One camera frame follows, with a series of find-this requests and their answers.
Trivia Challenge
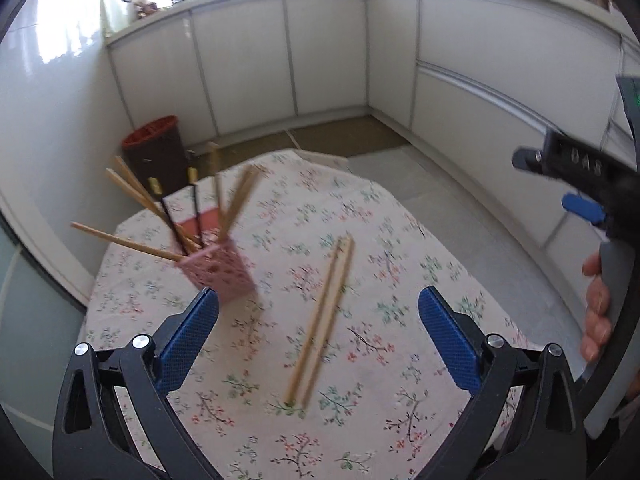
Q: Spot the pink perforated chopstick holder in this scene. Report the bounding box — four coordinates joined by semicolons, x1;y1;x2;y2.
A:
177;217;258;303

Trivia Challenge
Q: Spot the brown trash bin orange rim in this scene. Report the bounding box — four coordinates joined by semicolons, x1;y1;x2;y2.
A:
121;115;188;196

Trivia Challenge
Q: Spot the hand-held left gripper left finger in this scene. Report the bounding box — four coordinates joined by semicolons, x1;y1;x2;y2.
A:
52;287;221;480

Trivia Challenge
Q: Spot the person's right hand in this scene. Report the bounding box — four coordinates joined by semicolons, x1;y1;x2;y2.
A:
581;252;613;363

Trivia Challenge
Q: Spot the floral tablecloth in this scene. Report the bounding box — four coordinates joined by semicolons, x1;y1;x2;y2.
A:
80;150;533;480

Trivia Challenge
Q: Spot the black chopstick with yellow tip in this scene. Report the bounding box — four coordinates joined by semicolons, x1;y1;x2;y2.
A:
148;177;193;256

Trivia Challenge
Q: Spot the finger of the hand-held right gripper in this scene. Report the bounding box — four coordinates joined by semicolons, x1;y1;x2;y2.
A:
512;146;548;176

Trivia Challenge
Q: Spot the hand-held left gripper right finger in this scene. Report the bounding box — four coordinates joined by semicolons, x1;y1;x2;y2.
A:
415;287;586;480

